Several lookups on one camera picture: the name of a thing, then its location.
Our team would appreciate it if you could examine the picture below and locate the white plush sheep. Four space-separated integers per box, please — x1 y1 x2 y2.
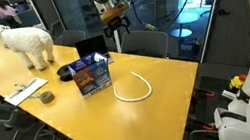
0 16 59 79

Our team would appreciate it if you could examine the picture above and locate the blue cardboard box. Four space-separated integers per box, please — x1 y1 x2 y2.
65 49 116 101

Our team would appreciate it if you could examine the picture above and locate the grey open laptop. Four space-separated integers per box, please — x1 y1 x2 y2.
73 33 116 69

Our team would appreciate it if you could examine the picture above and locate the round white table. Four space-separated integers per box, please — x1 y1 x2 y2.
174 10 202 26

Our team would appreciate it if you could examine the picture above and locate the yellow red emergency stop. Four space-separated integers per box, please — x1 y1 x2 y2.
227 73 250 92

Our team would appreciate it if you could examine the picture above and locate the white paper sheet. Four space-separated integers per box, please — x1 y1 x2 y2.
1 75 53 109

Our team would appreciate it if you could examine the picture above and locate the black filament spool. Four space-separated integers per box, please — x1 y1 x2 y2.
55 63 75 84

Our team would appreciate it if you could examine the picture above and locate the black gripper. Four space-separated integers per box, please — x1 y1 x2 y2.
101 12 135 41

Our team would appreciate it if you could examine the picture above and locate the thick white rope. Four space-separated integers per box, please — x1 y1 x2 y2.
111 68 155 106

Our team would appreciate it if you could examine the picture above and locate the grey tape roll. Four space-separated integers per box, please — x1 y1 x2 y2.
37 89 56 106

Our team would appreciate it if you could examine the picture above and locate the black equipment case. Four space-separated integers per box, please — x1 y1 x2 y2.
185 71 241 134

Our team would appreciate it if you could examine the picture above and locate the person in pink shirt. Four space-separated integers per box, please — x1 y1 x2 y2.
0 0 18 20

